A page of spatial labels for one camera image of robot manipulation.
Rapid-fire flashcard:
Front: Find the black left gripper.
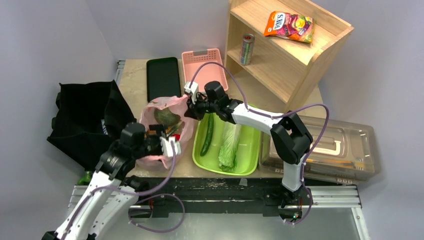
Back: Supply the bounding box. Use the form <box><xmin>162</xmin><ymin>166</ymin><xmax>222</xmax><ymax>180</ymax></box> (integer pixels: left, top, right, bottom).
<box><xmin>133</xmin><ymin>124</ymin><xmax>169</xmax><ymax>160</ymax></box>

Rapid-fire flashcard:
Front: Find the pink plastic grocery bag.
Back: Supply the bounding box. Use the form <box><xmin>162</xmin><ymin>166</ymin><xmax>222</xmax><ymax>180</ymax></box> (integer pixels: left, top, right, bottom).
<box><xmin>137</xmin><ymin>95</ymin><xmax>195</xmax><ymax>171</ymax></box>

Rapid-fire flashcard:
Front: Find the green cucumber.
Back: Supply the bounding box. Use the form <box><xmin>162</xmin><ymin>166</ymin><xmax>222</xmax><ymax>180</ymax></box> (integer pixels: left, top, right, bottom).
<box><xmin>200</xmin><ymin>113</ymin><xmax>215</xmax><ymax>157</ymax></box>

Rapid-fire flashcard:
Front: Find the napa cabbage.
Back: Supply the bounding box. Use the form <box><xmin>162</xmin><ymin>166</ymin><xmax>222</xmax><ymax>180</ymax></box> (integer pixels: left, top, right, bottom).
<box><xmin>218</xmin><ymin>122</ymin><xmax>241</xmax><ymax>172</ymax></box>

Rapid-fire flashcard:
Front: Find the red tomato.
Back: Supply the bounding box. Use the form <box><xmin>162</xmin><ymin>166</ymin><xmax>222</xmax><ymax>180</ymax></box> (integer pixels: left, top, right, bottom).
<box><xmin>172</xmin><ymin>133</ymin><xmax>181</xmax><ymax>141</ymax></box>

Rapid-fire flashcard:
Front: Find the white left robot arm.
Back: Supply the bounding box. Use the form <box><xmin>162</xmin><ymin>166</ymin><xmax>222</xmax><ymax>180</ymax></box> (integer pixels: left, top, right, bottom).
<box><xmin>42</xmin><ymin>122</ymin><xmax>167</xmax><ymax>240</ymax></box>

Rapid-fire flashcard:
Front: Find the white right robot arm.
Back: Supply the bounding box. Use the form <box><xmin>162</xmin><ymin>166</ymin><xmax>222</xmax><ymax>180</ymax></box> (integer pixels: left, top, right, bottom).
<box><xmin>184</xmin><ymin>81</ymin><xmax>313</xmax><ymax>204</ymax></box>

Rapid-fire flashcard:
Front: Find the green netted melon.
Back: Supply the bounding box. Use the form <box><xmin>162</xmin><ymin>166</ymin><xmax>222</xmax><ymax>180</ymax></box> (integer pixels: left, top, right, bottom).
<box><xmin>153</xmin><ymin>108</ymin><xmax>181</xmax><ymax>127</ymax></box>

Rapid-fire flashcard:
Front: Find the pink perforated plastic basket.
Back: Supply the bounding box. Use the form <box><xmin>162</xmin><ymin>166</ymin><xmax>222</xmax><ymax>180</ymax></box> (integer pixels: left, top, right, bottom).
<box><xmin>181</xmin><ymin>48</ymin><xmax>229</xmax><ymax>93</ymax></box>

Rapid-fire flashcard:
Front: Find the black rectangular tray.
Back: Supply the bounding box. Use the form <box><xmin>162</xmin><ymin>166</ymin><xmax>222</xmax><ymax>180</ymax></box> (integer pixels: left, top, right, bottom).
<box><xmin>146</xmin><ymin>57</ymin><xmax>182</xmax><ymax>102</ymax></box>

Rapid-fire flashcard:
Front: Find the green plastic tray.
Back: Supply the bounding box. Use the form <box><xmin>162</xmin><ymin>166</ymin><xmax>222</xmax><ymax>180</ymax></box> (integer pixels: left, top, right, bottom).
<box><xmin>192</xmin><ymin>113</ymin><xmax>261</xmax><ymax>176</ymax></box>

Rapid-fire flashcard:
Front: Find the black cloth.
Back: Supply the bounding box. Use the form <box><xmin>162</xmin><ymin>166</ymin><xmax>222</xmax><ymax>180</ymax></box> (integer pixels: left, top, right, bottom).
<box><xmin>47</xmin><ymin>80</ymin><xmax>136</xmax><ymax>171</ymax></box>

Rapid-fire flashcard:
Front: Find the silver drink can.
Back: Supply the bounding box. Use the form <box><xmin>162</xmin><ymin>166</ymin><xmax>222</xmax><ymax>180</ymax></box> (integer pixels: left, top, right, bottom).
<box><xmin>239</xmin><ymin>33</ymin><xmax>255</xmax><ymax>66</ymax></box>

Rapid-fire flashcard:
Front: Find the green bottle under table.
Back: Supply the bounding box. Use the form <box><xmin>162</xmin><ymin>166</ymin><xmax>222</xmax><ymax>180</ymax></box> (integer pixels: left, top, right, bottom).
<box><xmin>77</xmin><ymin>171</ymin><xmax>93</xmax><ymax>186</ymax></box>

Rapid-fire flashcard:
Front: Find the wooden shelf unit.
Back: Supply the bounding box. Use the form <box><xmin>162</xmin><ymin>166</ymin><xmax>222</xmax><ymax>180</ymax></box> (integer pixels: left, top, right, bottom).
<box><xmin>224</xmin><ymin>0</ymin><xmax>354</xmax><ymax>110</ymax></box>

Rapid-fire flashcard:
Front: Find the orange snack packet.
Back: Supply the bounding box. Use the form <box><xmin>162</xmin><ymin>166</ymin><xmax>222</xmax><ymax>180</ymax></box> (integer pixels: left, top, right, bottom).
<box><xmin>263</xmin><ymin>11</ymin><xmax>316</xmax><ymax>44</ymax></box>

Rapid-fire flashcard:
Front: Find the clear plastic toolbox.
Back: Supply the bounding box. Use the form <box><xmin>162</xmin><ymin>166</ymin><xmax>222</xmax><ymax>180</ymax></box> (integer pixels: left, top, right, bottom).
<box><xmin>258</xmin><ymin>116</ymin><xmax>381</xmax><ymax>185</ymax></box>

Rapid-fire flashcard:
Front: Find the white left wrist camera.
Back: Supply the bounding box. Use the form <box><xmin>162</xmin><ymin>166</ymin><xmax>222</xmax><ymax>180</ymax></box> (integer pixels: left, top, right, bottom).
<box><xmin>159</xmin><ymin>136</ymin><xmax>182</xmax><ymax>158</ymax></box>

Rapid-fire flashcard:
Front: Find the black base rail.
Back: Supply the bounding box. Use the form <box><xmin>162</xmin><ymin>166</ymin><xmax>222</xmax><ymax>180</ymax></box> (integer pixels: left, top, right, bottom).
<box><xmin>67</xmin><ymin>177</ymin><xmax>363</xmax><ymax>220</ymax></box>

